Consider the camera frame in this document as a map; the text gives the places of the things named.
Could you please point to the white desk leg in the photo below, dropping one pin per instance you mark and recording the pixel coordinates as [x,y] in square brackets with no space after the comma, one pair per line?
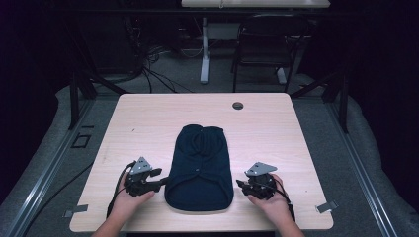
[205,59]

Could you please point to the black metal frame stand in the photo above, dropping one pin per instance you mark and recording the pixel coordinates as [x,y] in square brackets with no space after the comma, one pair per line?
[339,95]
[75,98]

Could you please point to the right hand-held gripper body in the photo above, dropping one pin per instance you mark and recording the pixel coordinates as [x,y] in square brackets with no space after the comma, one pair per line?
[262,184]

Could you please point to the black metal chair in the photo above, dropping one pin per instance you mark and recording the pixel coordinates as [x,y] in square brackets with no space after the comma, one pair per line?
[268,49]

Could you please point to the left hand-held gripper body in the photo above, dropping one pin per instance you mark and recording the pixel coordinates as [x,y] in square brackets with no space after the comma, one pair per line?
[140,179]

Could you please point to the person's right hand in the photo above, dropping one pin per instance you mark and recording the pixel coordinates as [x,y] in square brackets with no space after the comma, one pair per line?
[274,205]

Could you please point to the grey metal floor rail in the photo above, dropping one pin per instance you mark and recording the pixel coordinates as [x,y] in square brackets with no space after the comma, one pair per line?
[42,177]
[359,171]

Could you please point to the grey tape strip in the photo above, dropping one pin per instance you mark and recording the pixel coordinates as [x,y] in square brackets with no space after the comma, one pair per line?
[76,210]
[326,207]

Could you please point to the dark navy garment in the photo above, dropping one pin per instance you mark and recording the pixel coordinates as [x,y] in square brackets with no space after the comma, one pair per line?
[199,169]

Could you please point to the person's left hand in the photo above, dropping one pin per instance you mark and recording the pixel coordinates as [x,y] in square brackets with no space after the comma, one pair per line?
[126,204]

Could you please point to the white desk foot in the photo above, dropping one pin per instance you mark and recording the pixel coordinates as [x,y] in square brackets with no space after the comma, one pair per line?
[282,76]

